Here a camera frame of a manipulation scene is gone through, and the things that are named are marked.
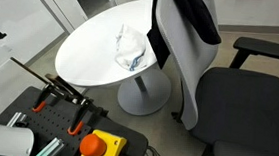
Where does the black t-shirt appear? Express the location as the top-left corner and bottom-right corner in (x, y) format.
(143, 0), (226, 74)

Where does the grey office chair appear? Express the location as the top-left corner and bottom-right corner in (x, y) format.
(141, 0), (279, 156)

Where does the white towel with blue stripes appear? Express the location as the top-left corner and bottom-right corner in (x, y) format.
(113, 23), (152, 73)

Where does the yellow emergency stop box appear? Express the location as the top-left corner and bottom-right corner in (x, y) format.
(77, 128), (129, 156)

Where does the white door with window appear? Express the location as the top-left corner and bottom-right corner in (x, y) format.
(19, 0), (120, 38)

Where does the thin dark flat bar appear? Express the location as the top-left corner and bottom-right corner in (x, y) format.
(8, 56), (54, 86)

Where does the long aluminium extrusion bar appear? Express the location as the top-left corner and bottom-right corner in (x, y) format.
(32, 135), (66, 156)

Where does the short aluminium extrusion bar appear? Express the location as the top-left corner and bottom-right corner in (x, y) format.
(5, 111), (27, 129)

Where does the white round pedestal table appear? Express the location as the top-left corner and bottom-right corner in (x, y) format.
(51, 0), (180, 118)

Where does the black clamp with orange handle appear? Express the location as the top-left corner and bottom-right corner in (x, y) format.
(31, 83), (59, 115)
(67, 97), (94, 138)

